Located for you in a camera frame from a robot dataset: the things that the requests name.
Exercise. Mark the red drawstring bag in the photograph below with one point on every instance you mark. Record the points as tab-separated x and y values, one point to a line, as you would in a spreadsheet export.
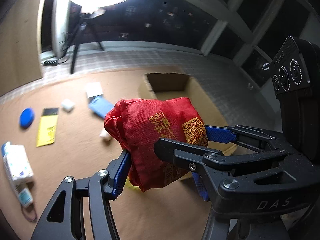
137	124

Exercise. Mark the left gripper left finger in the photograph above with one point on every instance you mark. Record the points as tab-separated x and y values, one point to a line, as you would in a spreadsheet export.
118	173

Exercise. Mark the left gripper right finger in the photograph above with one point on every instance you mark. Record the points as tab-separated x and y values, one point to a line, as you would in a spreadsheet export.
200	187

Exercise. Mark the black power strip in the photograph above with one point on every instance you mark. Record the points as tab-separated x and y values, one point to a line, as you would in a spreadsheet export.
50	63

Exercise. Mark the yellow black flat package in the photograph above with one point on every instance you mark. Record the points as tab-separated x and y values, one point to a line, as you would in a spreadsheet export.
47	127

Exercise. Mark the white small cylinder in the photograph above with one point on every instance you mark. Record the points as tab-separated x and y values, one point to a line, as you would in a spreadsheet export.
67	105

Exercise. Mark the white square box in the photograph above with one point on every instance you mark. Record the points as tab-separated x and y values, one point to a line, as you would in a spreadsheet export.
94	89

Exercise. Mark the cardboard box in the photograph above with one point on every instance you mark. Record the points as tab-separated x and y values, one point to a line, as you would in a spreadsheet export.
183	91

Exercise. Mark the black tripod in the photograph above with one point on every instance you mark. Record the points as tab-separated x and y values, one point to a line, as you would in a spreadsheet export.
76	37

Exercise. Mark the blue round lid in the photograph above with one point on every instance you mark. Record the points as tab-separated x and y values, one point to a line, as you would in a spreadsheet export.
26	118

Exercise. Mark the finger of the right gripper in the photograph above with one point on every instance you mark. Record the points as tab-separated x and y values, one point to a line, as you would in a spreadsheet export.
226	134
187	156

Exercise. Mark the light wooden board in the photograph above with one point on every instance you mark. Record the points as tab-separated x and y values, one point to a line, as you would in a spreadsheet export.
20	42

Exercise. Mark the white blue-capped bottle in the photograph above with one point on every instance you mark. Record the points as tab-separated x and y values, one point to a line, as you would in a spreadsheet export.
23	194

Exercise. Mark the white tissue pack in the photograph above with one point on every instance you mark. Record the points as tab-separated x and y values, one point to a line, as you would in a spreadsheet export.
16	164

